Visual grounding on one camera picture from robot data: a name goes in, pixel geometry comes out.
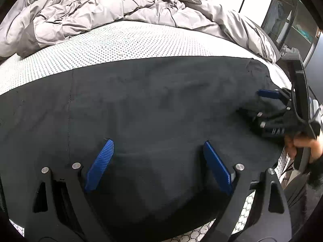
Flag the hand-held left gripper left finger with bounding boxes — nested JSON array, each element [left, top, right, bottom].
[[24, 138, 115, 242]]

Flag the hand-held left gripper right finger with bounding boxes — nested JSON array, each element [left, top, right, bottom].
[[203, 141, 293, 242]]

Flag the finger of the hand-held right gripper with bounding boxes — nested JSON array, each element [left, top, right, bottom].
[[257, 88, 293, 103], [253, 107, 292, 129]]

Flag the black pants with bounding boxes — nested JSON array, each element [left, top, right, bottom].
[[0, 55, 298, 242]]

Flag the person's right hand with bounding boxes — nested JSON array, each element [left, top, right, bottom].
[[285, 133, 323, 164]]

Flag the teal folded cloth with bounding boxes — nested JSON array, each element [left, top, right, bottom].
[[294, 24, 312, 41]]

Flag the light blue hanging garment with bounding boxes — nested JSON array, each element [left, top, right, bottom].
[[267, 0, 286, 41]]

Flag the dark glass wardrobe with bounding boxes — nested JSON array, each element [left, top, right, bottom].
[[261, 0, 323, 63]]

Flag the grey duvet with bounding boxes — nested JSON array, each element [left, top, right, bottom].
[[0, 0, 278, 65]]

